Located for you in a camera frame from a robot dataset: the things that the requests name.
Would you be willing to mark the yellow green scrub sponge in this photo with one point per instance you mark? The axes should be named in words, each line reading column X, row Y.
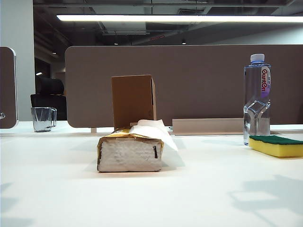
column 279, row 146

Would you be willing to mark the clear plastic water bottle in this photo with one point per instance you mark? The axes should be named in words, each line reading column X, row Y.
column 256, row 118

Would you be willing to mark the white tissue sheet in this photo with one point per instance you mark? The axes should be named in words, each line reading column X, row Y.
column 154, row 130

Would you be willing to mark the brown cardboard box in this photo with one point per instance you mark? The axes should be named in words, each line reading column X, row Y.
column 132, row 99

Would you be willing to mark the gold tissue pack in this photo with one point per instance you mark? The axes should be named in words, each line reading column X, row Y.
column 130, row 156

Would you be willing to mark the beige tray at table edge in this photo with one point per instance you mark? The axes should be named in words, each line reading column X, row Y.
column 208, row 126

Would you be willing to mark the red ceiling sign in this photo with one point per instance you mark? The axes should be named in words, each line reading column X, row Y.
column 157, row 37

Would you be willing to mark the long ceiling light strip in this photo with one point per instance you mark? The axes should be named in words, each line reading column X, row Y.
column 165, row 18

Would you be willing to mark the black office chair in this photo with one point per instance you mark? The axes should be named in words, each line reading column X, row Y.
column 49, row 87

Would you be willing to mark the clear glass mug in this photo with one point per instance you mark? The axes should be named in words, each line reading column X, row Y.
column 43, row 120

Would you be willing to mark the white-rimmed brown divider panel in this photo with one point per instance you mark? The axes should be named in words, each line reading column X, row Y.
column 8, row 89

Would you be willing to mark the clear plastic piece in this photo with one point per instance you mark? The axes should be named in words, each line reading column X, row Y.
column 2, row 116

